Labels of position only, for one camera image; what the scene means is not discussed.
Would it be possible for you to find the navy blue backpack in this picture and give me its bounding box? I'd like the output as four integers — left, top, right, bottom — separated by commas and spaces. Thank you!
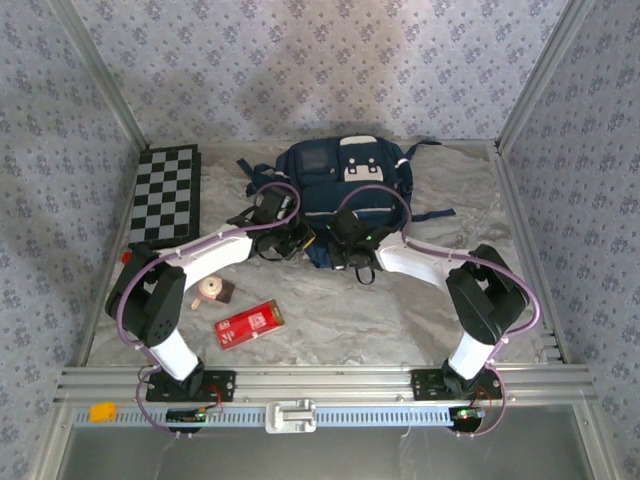
235, 133, 456, 286

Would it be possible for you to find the pink round tape dispenser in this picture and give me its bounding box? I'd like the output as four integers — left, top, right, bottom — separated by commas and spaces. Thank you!
189, 277, 236, 311

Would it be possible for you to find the red box with gold end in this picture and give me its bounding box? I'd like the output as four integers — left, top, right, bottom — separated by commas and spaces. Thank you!
214, 298, 287, 352

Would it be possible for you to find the black and white chessboard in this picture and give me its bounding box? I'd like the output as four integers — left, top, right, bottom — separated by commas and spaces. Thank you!
127, 144, 200, 247

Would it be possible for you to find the silver metal latch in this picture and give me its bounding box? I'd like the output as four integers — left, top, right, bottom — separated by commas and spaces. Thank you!
264, 398, 318, 434

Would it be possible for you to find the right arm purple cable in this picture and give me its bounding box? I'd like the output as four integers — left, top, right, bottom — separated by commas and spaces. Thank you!
337, 185, 545, 441

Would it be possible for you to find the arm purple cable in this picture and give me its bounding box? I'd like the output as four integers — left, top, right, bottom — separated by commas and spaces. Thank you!
337, 185, 545, 441
105, 181, 304, 441

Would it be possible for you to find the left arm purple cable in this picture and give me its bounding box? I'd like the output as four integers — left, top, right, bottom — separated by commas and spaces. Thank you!
105, 181, 304, 441

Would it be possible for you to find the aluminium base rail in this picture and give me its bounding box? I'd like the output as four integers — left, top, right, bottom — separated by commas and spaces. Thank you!
54, 364, 599, 404

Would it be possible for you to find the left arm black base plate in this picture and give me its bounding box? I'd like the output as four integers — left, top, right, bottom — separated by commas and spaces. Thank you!
145, 369, 237, 403

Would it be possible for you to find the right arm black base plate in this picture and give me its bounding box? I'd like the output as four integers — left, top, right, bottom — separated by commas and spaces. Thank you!
410, 368, 504, 401

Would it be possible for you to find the slotted grey cable tray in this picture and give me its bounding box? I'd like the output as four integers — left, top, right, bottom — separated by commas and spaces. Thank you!
72, 405, 469, 429

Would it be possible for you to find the aluminium frame post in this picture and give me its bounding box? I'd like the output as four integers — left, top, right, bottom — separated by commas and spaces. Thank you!
493, 0, 599, 154
47, 0, 151, 154

